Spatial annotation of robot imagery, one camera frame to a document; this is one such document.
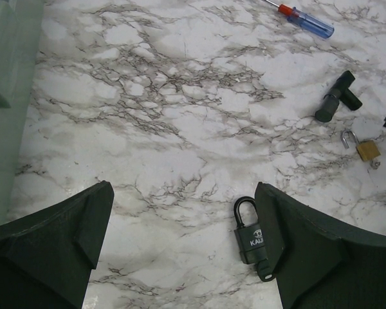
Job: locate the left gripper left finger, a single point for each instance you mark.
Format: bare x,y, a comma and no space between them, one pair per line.
46,258

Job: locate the clear green plastic toolbox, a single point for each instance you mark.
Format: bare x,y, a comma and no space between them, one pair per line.
20,29

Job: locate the black padlock with key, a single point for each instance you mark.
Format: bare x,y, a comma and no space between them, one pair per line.
251,243

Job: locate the red blue screwdriver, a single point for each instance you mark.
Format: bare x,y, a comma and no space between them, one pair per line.
304,21

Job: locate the brass padlock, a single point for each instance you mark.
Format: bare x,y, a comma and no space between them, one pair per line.
367,150

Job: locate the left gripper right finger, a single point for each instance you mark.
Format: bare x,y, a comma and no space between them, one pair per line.
320,261

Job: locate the small silver key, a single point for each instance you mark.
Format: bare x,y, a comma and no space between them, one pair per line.
375,164

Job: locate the black T-handle tool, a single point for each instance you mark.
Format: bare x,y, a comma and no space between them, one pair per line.
339,92

